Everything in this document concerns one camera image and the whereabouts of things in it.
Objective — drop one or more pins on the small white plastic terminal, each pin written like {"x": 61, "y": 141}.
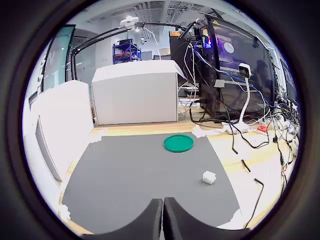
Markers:
{"x": 208, "y": 178}

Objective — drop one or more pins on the round green lid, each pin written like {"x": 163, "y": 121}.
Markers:
{"x": 178, "y": 143}

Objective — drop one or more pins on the dark grey mat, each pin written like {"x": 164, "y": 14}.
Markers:
{"x": 130, "y": 175}

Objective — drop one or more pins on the white tape piece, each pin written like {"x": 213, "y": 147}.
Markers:
{"x": 198, "y": 132}
{"x": 96, "y": 137}
{"x": 64, "y": 212}

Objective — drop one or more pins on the white power strip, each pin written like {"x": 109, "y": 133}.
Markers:
{"x": 243, "y": 128}

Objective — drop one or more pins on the white cardboard box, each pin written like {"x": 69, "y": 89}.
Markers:
{"x": 135, "y": 95}
{"x": 67, "y": 107}
{"x": 47, "y": 155}

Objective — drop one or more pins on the small red tag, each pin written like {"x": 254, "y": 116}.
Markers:
{"x": 261, "y": 127}

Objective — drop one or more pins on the black computer tower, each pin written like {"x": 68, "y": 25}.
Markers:
{"x": 260, "y": 82}

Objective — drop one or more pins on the white gooseneck webcam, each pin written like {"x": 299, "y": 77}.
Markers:
{"x": 244, "y": 70}

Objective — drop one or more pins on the black computer monitor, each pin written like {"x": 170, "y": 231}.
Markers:
{"x": 180, "y": 55}

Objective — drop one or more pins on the blue metal shelf rack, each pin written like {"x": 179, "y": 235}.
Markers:
{"x": 114, "y": 55}

